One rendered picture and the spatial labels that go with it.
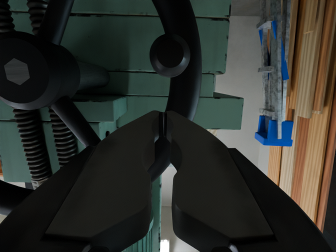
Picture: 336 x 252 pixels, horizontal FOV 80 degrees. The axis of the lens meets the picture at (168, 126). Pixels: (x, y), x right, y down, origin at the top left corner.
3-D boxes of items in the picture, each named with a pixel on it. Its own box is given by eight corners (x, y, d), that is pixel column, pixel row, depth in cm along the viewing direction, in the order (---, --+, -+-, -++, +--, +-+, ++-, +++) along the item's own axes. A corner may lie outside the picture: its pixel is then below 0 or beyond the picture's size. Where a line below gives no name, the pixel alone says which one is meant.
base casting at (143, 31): (233, 17, 33) (228, 75, 35) (189, 57, 89) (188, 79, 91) (-46, 9, 32) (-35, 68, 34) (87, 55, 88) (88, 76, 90)
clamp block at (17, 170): (102, 122, 27) (105, 184, 29) (122, 109, 40) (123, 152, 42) (-11, 120, 27) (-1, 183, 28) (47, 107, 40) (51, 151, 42)
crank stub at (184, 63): (149, 78, 11) (145, 30, 11) (154, 79, 17) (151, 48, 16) (193, 75, 11) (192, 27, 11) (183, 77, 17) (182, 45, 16)
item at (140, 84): (214, 74, 35) (213, 97, 36) (196, 76, 56) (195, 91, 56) (-21, 68, 34) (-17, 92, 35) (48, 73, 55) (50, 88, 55)
